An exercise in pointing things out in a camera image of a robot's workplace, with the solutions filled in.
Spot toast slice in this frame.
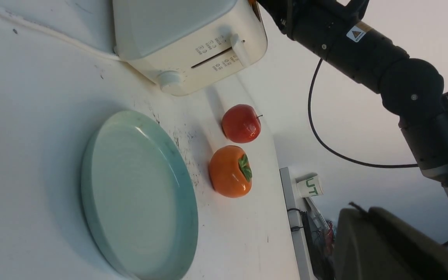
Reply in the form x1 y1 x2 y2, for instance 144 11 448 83
248 0 262 22

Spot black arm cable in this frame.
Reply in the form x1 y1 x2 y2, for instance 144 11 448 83
308 58 419 169

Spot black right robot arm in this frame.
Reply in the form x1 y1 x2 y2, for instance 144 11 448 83
259 0 448 246

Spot grey table edge rail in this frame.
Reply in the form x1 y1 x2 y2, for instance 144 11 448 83
279 167 317 280

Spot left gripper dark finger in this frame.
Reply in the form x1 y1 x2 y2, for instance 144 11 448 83
334 203 448 280

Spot orange persimmon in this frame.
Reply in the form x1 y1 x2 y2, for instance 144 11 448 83
208 145 252 198

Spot light green plate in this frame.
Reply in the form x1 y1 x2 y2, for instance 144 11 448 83
80 110 199 280

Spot white power cord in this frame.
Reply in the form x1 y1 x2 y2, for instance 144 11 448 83
0 0 120 61

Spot red apple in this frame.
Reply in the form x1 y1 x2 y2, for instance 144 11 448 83
221 103 262 144

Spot white two-slot toaster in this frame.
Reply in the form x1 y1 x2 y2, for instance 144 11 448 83
112 0 268 96

